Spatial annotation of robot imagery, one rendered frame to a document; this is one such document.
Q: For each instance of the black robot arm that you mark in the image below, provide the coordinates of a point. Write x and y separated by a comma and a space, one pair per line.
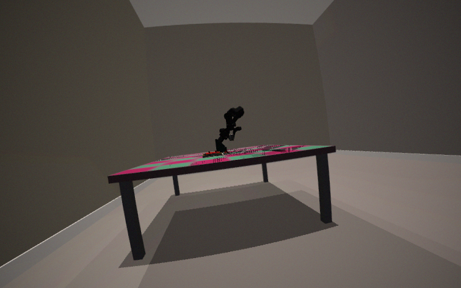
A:
233, 112

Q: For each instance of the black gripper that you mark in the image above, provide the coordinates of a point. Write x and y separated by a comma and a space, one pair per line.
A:
231, 129

